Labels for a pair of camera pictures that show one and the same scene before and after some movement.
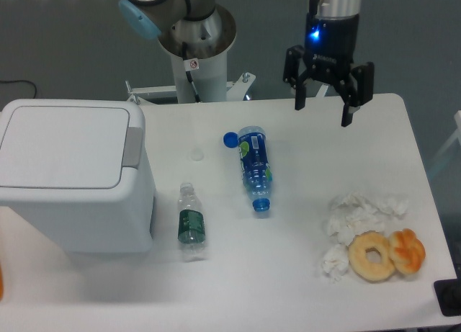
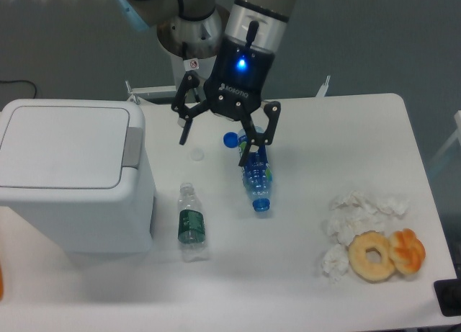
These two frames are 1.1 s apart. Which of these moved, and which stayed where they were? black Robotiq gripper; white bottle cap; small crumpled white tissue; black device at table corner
Moved: black Robotiq gripper
Stayed: white bottle cap; black device at table corner; small crumpled white tissue
